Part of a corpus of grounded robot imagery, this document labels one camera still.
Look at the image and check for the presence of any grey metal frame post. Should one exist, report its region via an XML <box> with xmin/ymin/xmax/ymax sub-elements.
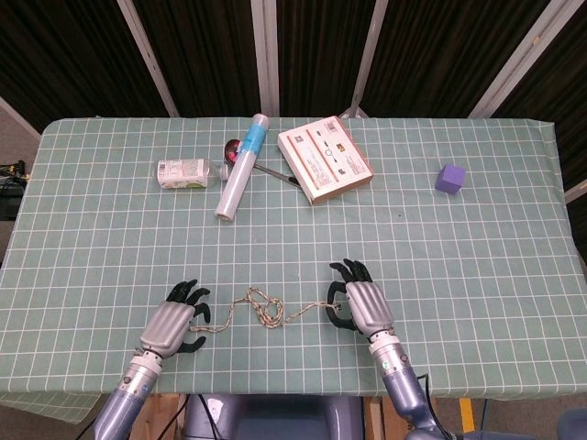
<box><xmin>116</xmin><ymin>0</ymin><xmax>180</xmax><ymax>118</ymax></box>
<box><xmin>249</xmin><ymin>0</ymin><xmax>281</xmax><ymax>118</ymax></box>
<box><xmin>468</xmin><ymin>0</ymin><xmax>572</xmax><ymax>119</ymax></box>
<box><xmin>563</xmin><ymin>180</ymin><xmax>587</xmax><ymax>204</ymax></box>
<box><xmin>341</xmin><ymin>0</ymin><xmax>391</xmax><ymax>120</ymax></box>

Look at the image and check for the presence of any light wooden board frame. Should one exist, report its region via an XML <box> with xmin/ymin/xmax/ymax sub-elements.
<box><xmin>135</xmin><ymin>393</ymin><xmax>190</xmax><ymax>440</ymax></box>

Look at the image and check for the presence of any clear plastic bottle green label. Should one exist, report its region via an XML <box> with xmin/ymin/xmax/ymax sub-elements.
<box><xmin>153</xmin><ymin>158</ymin><xmax>230</xmax><ymax>190</ymax></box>

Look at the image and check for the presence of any black pleated curtain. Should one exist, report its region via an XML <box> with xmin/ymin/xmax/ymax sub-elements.
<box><xmin>0</xmin><ymin>0</ymin><xmax>587</xmax><ymax>193</ymax></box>

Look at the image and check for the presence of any white roll with blue band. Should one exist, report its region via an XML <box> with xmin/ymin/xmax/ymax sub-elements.
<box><xmin>215</xmin><ymin>113</ymin><xmax>271</xmax><ymax>222</ymax></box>

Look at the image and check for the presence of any flat white printed box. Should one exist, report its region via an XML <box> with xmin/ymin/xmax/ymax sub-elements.
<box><xmin>276</xmin><ymin>116</ymin><xmax>375</xmax><ymax>206</ymax></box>

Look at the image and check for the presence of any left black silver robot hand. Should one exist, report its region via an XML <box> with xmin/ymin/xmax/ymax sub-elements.
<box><xmin>138</xmin><ymin>280</ymin><xmax>212</xmax><ymax>358</ymax></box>

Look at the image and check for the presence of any green checked tablecloth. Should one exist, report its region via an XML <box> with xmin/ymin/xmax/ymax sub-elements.
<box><xmin>0</xmin><ymin>116</ymin><xmax>587</xmax><ymax>413</ymax></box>

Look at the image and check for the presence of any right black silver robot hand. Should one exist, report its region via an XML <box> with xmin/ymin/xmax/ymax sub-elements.
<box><xmin>326</xmin><ymin>258</ymin><xmax>396</xmax><ymax>340</ymax></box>

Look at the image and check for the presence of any blue-grey robot torso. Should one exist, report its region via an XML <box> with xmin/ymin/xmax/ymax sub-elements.
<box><xmin>183</xmin><ymin>393</ymin><xmax>368</xmax><ymax>440</ymax></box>

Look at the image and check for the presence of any purple foam cube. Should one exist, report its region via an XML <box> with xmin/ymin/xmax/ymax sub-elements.
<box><xmin>434</xmin><ymin>162</ymin><xmax>467</xmax><ymax>197</ymax></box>

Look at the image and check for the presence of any upright wooden plank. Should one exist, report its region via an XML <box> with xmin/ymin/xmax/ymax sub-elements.
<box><xmin>364</xmin><ymin>396</ymin><xmax>384</xmax><ymax>440</ymax></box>

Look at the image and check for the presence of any black device with cables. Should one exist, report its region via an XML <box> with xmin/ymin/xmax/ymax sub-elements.
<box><xmin>0</xmin><ymin>159</ymin><xmax>31</xmax><ymax>222</ymax></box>

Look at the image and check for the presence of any beige braided rope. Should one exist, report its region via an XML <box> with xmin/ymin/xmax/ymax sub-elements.
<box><xmin>187</xmin><ymin>286</ymin><xmax>343</xmax><ymax>335</ymax></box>

